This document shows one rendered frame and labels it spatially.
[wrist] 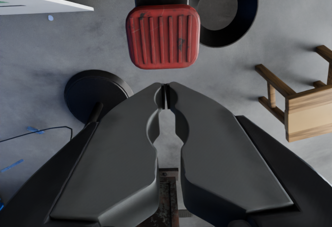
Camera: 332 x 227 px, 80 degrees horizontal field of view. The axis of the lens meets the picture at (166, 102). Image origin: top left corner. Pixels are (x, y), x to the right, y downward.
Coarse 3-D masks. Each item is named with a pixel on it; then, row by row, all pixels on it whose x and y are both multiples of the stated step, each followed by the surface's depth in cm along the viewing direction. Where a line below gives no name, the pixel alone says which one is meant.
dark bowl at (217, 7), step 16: (192, 0) 82; (208, 0) 85; (224, 0) 86; (240, 0) 85; (256, 0) 80; (208, 16) 89; (224, 16) 89; (240, 16) 88; (208, 32) 92; (224, 32) 91; (240, 32) 88
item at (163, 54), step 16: (128, 16) 18; (144, 16) 18; (160, 16) 18; (176, 16) 18; (192, 16) 18; (128, 32) 19; (144, 32) 19; (160, 32) 18; (176, 32) 19; (192, 32) 19; (128, 48) 20; (144, 48) 19; (160, 48) 19; (176, 48) 19; (192, 48) 19; (144, 64) 20; (160, 64) 20; (176, 64) 20
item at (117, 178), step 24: (144, 96) 10; (120, 120) 8; (144, 120) 8; (96, 144) 7; (120, 144) 7; (144, 144) 7; (96, 168) 6; (120, 168) 6; (144, 168) 6; (72, 192) 6; (96, 192) 6; (120, 192) 6; (144, 192) 6; (72, 216) 5; (96, 216) 5; (120, 216) 6; (144, 216) 6
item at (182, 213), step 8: (160, 168) 144; (168, 168) 144; (176, 168) 144; (160, 176) 145; (168, 176) 145; (176, 176) 145; (160, 184) 141; (168, 184) 141; (160, 192) 136; (168, 192) 136; (176, 192) 135; (160, 200) 131; (168, 200) 131; (176, 200) 130; (160, 208) 127; (168, 208) 127; (176, 208) 126; (152, 216) 122; (160, 216) 122; (168, 216) 122; (176, 216) 122; (184, 216) 151; (192, 216) 151; (144, 224) 119; (152, 224) 119; (160, 224) 119; (168, 224) 119; (176, 224) 118
